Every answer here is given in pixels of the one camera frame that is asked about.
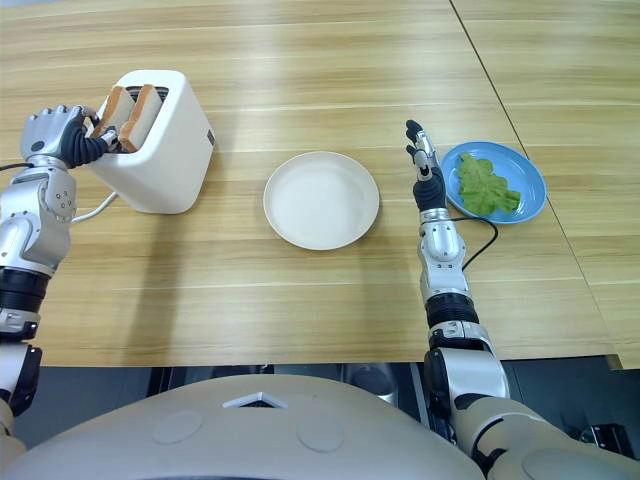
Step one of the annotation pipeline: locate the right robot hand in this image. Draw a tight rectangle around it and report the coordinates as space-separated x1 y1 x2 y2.
404 119 447 212

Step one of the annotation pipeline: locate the green lettuce leaf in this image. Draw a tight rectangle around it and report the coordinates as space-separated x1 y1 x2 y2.
456 152 523 217

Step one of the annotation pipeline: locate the robot body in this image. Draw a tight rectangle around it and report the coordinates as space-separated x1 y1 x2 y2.
0 374 486 480

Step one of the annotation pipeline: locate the bread slice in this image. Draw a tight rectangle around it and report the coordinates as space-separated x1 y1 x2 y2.
117 84 164 154
91 85 137 140

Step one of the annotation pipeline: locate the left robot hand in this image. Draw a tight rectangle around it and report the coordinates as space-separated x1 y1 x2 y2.
19 104 121 169

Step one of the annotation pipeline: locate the cream plate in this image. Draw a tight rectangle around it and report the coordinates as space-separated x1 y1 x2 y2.
263 150 381 251

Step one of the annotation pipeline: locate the cream toaster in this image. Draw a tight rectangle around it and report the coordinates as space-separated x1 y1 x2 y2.
85 69 217 216

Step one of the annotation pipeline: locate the white cord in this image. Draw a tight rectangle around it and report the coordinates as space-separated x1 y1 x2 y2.
71 191 119 223

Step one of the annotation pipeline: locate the blue plate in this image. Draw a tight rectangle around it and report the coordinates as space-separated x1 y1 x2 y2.
440 140 549 226

